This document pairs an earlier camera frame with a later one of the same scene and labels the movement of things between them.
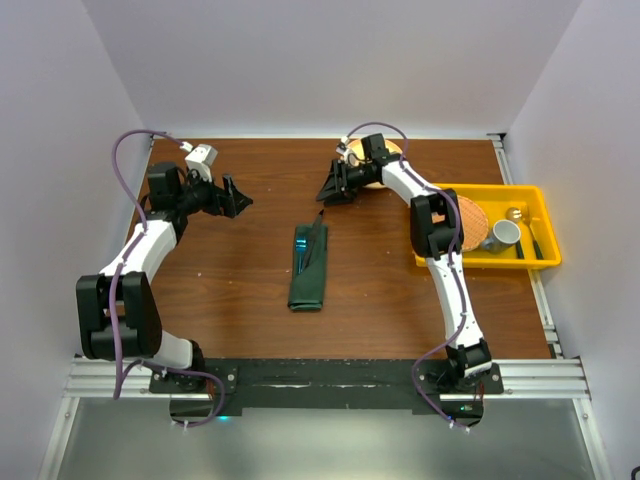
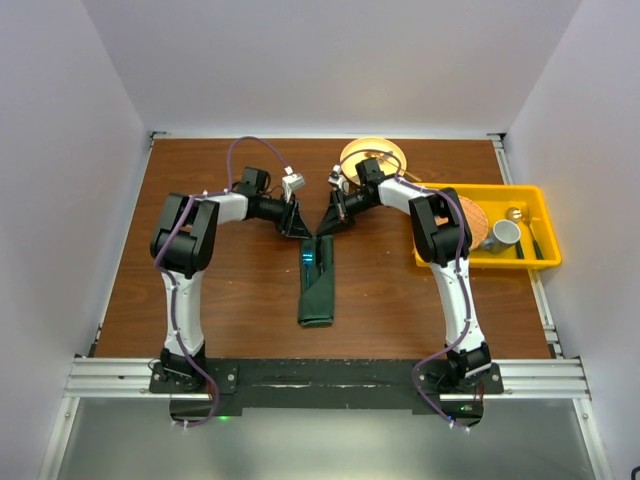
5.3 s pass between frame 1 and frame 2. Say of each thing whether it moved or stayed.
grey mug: stayed
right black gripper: moved
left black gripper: moved
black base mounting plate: stayed
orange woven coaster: stayed
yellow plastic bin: stayed
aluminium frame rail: stayed
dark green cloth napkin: moved
